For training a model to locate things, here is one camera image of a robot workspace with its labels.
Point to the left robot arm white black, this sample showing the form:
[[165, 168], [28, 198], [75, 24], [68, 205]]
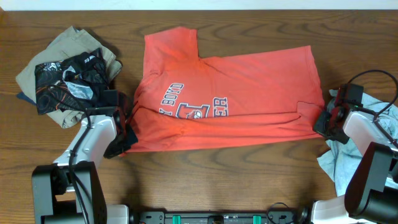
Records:
[[69, 189]]

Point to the dark blue folded garment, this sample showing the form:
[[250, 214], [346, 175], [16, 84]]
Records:
[[22, 96]]

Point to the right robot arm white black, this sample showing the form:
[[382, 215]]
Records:
[[367, 198]]

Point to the red printed t-shirt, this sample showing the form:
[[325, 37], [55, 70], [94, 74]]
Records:
[[186, 102]]

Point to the khaki folded trousers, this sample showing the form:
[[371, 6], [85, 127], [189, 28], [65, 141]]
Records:
[[69, 43]]

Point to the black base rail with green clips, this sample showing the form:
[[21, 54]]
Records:
[[278, 213]]

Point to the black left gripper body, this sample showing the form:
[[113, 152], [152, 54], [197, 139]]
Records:
[[124, 140]]

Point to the black orange patterned shorts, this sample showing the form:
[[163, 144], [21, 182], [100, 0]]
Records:
[[87, 69]]

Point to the light blue grey garment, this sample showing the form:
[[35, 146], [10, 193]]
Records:
[[342, 160]]

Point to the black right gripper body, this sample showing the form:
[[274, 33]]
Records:
[[323, 127]]

